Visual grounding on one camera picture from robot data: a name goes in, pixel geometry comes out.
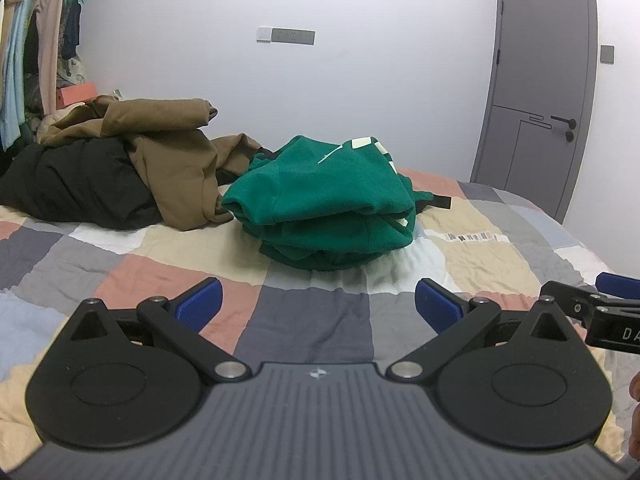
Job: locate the green sweatshirt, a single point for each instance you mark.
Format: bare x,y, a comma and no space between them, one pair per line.
320,206

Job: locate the patchwork checkered quilt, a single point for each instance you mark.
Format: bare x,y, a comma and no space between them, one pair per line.
488,243

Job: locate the brown garment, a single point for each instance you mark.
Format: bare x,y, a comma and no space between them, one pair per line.
174,158

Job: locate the black door handle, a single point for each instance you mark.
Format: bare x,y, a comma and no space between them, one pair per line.
570,122

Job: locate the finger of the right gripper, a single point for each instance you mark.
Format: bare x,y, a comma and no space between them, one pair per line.
610,291

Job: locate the red box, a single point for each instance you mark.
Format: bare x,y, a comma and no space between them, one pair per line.
75,94

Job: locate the black garment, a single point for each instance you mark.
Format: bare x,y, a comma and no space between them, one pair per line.
88,180

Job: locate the person's hand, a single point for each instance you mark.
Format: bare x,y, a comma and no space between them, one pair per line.
634,439

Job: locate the grey wall panel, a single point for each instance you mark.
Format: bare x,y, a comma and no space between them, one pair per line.
303,37

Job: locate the hanging clothes rack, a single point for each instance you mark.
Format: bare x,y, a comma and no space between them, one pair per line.
39,42

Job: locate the grey door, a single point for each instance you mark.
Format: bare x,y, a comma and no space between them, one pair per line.
545,58

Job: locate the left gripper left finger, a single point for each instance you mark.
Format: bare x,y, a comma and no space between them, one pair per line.
126,377

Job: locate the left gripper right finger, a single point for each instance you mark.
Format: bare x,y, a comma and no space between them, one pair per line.
517,379

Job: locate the grey switch beside door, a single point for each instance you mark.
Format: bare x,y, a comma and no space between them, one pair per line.
607,54

